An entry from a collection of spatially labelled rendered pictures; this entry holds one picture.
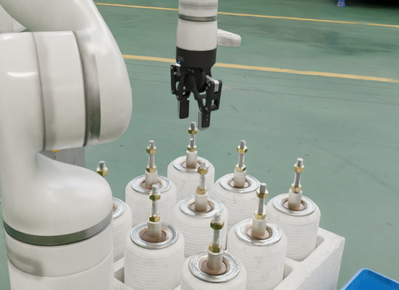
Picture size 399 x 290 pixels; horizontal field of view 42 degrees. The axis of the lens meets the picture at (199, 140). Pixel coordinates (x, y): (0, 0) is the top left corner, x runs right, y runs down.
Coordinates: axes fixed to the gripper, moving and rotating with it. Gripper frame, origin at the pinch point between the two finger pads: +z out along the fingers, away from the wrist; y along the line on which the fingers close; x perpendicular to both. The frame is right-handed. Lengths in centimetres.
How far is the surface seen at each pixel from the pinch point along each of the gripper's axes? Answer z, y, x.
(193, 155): 7.8, 1.1, -0.2
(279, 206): 10.1, 22.0, 3.7
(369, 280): 25.6, 32.5, 19.0
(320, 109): 35, -58, 107
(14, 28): 31, -244, 40
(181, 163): 10.1, -1.4, -1.5
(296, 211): 10.0, 24.7, 5.0
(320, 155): 35, -25, 71
